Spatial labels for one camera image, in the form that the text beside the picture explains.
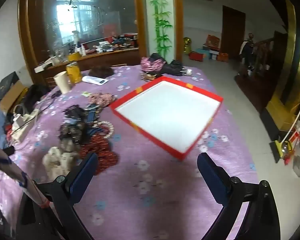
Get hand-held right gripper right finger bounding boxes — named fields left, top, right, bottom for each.
left=197, top=152, right=282, bottom=240

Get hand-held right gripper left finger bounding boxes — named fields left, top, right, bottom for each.
left=16, top=152, right=99, bottom=240

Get red dotted scrunchie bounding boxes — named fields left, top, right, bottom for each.
left=79, top=134, right=119, bottom=176

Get cream fluffy spotted scrunchie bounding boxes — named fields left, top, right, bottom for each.
left=42, top=145, right=81, bottom=181

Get pearl bracelet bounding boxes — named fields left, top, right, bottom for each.
left=94, top=121, right=115, bottom=137

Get blue striped scrunchie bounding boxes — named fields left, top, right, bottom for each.
left=85, top=106, right=101, bottom=137

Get small black lace scrunchie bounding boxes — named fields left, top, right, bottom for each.
left=64, top=104, right=87, bottom=120

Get red white patterned scrunchie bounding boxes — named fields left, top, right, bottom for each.
left=87, top=93, right=117, bottom=108

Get red box with white inside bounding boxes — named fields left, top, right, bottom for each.
left=110, top=76, right=224, bottom=162

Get person's left forearm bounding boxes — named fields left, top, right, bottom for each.
left=0, top=139, right=52, bottom=208

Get purple floral tablecloth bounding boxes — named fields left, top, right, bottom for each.
left=0, top=64, right=260, bottom=240

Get yellow dustpan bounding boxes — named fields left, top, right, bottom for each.
left=270, top=140, right=291, bottom=164

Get white power strip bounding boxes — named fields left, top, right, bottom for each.
left=11, top=109, right=41, bottom=142

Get white charger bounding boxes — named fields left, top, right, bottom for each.
left=12, top=114, right=24, bottom=128

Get black bag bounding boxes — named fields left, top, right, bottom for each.
left=22, top=84, right=51, bottom=108

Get cream paper cup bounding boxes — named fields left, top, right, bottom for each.
left=53, top=71, right=72, bottom=94

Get white remote control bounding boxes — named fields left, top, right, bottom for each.
left=82, top=76, right=110, bottom=86

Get yellow mop and broom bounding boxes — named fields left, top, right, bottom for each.
left=280, top=97, right=300, bottom=145

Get yellow bag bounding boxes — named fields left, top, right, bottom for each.
left=66, top=62, right=82, bottom=84

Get dark brown hair piece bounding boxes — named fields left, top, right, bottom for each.
left=88, top=66, right=115, bottom=78

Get cardboard box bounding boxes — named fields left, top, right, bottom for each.
left=0, top=80, right=28, bottom=113

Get black cloth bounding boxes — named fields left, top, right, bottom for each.
left=150, top=53, right=184, bottom=77

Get white box on sideboard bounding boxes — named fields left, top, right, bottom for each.
left=34, top=56, right=59, bottom=73

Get small brown figure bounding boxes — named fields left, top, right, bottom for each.
left=142, top=72, right=163, bottom=82

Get wooden sideboard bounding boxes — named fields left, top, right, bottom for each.
left=34, top=47, right=140, bottom=82

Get black flat box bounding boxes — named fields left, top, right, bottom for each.
left=0, top=71, right=20, bottom=105

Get red floor box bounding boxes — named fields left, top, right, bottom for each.
left=189, top=51, right=204, bottom=62

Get pink cloth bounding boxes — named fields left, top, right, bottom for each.
left=140, top=57, right=166, bottom=72

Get clothes on railing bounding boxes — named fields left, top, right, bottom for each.
left=239, top=39, right=253, bottom=66

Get wooden stair railing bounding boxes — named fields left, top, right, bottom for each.
left=249, top=31, right=288, bottom=82

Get gold foil balloon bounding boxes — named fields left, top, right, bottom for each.
left=183, top=37, right=193, bottom=56

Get orange gift box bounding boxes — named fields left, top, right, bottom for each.
left=206, top=35, right=221, bottom=49

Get dark wooden door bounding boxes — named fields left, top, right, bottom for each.
left=221, top=5, right=246, bottom=61

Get bamboo painted panel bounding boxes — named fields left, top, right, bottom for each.
left=144, top=0, right=183, bottom=63

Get golden door frame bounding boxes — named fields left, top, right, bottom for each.
left=265, top=0, right=300, bottom=120

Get large wall mirror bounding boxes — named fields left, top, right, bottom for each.
left=17, top=0, right=147, bottom=65

